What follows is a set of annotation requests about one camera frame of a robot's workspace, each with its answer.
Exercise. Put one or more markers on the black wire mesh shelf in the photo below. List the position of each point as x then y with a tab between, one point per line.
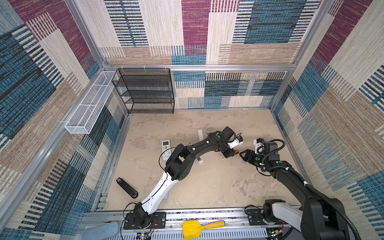
145	90

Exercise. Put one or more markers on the long white remote control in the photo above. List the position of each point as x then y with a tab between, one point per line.
199	160

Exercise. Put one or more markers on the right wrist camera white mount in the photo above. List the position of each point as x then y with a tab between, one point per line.
258	145

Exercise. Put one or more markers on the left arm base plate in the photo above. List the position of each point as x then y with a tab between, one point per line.
135	222

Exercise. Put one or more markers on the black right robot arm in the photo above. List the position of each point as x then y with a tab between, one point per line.
320	218

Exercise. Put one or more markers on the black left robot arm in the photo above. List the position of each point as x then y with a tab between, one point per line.
179	165

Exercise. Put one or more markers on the white air conditioner remote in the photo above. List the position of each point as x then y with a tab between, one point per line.
166	145

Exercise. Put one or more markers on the black remote control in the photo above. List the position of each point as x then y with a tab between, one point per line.
127	188

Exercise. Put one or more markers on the yellow plastic scoop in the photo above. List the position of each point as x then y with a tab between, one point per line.
193	229

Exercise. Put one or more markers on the white battery cover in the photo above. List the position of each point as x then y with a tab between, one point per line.
200	134

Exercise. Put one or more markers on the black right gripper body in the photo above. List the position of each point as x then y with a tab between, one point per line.
254	158

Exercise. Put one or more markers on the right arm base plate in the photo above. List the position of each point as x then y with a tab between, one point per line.
257	217

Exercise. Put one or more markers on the white wire mesh basket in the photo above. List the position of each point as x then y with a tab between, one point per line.
86	114

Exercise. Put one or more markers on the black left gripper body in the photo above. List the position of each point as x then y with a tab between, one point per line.
226	151

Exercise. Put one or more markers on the blue cloth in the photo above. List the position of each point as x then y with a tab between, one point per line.
102	232

